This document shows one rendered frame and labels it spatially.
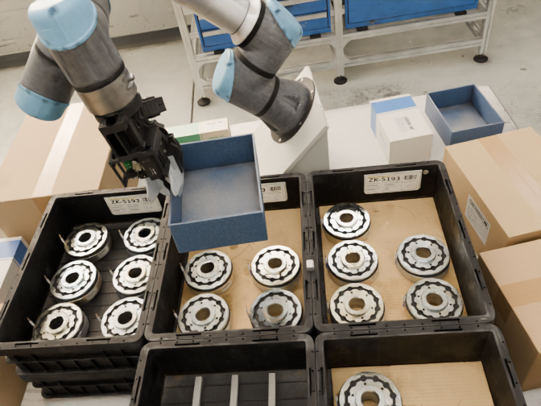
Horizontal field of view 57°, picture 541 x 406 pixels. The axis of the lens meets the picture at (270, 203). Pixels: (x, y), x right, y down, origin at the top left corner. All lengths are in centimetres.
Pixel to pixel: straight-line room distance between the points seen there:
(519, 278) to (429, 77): 218
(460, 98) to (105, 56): 123
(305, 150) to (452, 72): 204
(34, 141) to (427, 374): 117
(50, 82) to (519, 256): 89
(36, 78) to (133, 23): 307
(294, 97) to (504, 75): 204
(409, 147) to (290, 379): 76
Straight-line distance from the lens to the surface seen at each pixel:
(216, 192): 92
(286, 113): 129
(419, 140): 144
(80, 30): 67
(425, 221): 116
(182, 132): 161
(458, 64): 325
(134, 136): 74
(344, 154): 151
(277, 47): 121
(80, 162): 140
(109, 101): 71
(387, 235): 112
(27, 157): 150
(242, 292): 106
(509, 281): 105
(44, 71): 81
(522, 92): 307
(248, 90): 125
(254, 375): 97
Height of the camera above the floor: 169
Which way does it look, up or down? 46 degrees down
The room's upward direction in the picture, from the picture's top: 11 degrees counter-clockwise
